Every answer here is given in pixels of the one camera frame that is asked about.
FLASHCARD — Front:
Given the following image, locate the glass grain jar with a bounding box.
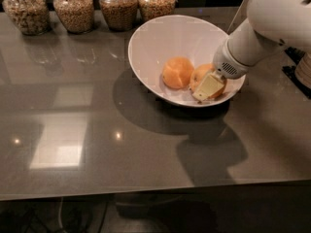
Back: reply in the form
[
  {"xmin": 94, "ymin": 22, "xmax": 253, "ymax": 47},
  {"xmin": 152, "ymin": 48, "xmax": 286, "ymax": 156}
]
[
  {"xmin": 53, "ymin": 0, "xmax": 94, "ymax": 34},
  {"xmin": 99, "ymin": 0, "xmax": 138, "ymax": 31},
  {"xmin": 138, "ymin": 0, "xmax": 177, "ymax": 22},
  {"xmin": 2, "ymin": 0, "xmax": 51, "ymax": 35}
]

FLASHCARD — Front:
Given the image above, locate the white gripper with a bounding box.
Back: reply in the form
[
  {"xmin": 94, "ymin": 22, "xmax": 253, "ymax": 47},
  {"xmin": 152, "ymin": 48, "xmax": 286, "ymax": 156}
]
[{"xmin": 192, "ymin": 38, "xmax": 249, "ymax": 102}]

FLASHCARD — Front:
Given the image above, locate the white cable under table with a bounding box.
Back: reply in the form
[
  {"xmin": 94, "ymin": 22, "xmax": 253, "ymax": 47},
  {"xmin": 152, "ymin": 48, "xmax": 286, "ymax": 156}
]
[{"xmin": 56, "ymin": 197, "xmax": 66, "ymax": 233}]

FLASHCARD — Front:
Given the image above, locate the orange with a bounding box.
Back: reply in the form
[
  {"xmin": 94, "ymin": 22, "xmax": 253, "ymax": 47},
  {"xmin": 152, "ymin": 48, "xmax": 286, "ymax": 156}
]
[
  {"xmin": 161, "ymin": 56, "xmax": 194, "ymax": 89},
  {"xmin": 190, "ymin": 63, "xmax": 227, "ymax": 99}
]

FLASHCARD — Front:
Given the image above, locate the far left glass grain jar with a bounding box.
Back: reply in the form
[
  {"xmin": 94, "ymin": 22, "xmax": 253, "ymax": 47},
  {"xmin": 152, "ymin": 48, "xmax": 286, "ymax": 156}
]
[{"xmin": 2, "ymin": 0, "xmax": 51, "ymax": 35}]

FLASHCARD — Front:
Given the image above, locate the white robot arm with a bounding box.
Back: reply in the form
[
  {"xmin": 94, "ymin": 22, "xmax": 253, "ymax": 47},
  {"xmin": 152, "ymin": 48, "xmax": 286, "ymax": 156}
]
[{"xmin": 192, "ymin": 0, "xmax": 311, "ymax": 102}]

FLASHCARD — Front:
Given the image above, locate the white tilted bowl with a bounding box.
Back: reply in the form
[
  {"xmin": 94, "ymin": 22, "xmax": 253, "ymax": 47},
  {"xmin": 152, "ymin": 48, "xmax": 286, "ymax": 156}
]
[{"xmin": 128, "ymin": 15, "xmax": 245, "ymax": 108}]

